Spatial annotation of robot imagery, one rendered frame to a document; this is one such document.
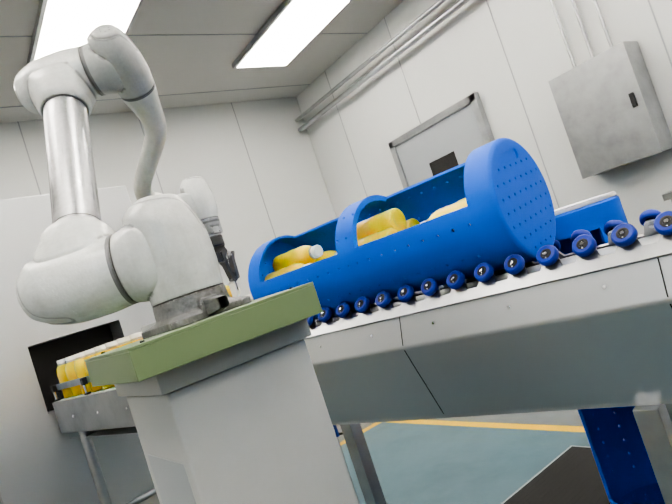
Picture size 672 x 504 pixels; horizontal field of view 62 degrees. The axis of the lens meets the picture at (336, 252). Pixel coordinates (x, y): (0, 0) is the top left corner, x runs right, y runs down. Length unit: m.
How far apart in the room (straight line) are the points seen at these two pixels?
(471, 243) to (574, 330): 0.27
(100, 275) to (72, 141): 0.40
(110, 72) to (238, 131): 5.36
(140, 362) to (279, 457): 0.34
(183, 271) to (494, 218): 0.64
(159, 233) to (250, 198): 5.53
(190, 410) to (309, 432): 0.25
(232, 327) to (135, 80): 0.83
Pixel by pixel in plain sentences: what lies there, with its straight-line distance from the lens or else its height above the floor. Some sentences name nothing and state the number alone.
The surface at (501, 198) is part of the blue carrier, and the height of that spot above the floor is 1.10.
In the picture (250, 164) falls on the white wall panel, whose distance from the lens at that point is 6.81.
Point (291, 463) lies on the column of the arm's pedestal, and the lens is 1.14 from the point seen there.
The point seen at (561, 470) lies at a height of 0.15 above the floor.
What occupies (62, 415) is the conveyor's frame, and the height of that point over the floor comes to 0.83.
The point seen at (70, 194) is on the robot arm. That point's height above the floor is 1.41.
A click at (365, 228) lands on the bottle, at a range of 1.52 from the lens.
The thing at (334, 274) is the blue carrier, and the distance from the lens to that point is 1.49.
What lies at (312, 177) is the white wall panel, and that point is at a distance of 7.19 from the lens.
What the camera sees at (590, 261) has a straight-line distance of 1.18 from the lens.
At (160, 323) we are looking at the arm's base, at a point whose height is 1.08.
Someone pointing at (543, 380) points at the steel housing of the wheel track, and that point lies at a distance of 1.31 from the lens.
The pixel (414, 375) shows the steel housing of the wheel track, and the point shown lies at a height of 0.76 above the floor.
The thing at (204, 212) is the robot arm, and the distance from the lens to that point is 1.91.
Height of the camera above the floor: 1.06
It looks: 2 degrees up
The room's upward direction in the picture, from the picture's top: 18 degrees counter-clockwise
